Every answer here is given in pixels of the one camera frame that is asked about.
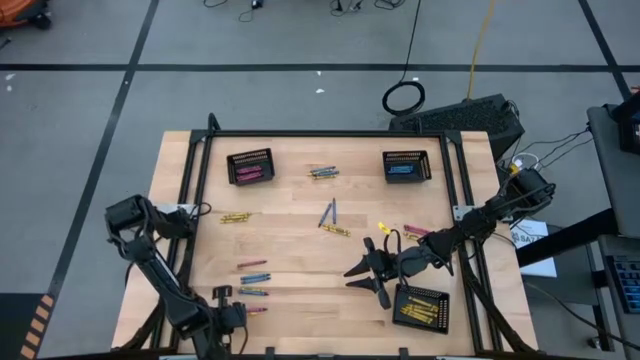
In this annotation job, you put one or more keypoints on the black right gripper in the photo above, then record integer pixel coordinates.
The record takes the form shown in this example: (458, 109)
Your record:
(395, 265)

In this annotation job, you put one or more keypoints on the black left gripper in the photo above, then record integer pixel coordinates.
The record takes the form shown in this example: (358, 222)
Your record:
(231, 317)

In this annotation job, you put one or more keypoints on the pink crayon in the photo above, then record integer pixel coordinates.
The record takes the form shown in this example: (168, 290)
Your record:
(415, 229)
(248, 170)
(250, 176)
(251, 263)
(256, 310)

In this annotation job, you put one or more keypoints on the black plastic mesh basket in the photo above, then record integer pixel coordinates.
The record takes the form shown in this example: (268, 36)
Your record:
(231, 172)
(422, 172)
(420, 328)

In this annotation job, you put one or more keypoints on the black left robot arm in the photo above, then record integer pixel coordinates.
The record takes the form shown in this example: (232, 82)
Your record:
(150, 260)

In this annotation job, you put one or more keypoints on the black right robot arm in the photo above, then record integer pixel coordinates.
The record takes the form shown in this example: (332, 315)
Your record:
(480, 220)

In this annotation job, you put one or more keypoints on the white paper sign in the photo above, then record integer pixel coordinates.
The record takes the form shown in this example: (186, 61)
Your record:
(532, 237)

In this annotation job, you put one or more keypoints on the black perforated computer case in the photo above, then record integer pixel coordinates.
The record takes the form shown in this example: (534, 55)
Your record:
(460, 122)

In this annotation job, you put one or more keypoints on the black metal crossbar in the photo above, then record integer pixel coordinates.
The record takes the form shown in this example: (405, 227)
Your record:
(565, 239)

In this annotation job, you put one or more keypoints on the black mat with orange stripes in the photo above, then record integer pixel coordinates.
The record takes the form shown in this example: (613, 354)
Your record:
(15, 325)

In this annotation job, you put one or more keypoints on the black keyboard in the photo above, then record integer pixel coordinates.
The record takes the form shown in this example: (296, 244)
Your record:
(627, 282)

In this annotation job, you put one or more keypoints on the grey side table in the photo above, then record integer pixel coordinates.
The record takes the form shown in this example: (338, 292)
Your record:
(612, 175)

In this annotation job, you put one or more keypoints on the black power adapter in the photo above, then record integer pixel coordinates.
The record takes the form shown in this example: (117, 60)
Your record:
(256, 4)

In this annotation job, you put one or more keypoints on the orange shop vacuum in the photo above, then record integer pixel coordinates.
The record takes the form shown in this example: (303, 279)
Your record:
(17, 10)

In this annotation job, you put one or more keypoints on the black metal table frame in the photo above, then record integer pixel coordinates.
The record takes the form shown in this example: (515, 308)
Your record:
(325, 133)

